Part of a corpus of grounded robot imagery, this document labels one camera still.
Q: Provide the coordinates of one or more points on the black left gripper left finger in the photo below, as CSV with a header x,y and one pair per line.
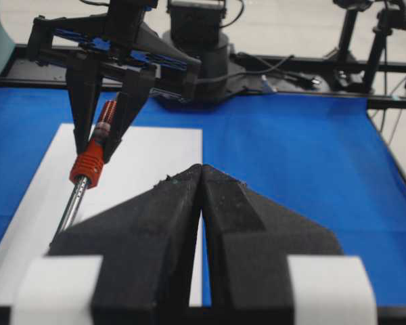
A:
x,y
147,244

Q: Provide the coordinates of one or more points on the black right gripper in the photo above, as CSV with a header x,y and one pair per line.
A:
x,y
118,37

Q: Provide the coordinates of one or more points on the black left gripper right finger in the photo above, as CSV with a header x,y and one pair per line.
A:
x,y
249,238

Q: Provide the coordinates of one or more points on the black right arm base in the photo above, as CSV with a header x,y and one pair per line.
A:
x,y
196,29

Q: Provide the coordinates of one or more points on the white foam board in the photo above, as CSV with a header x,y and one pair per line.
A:
x,y
145,156

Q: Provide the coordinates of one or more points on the blue table mat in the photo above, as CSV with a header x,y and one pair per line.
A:
x,y
319,156

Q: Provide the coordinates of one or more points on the black table frame rail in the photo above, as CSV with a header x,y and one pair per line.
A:
x,y
294,75

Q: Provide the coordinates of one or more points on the black camera tripod stand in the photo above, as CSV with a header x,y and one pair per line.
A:
x,y
341,55

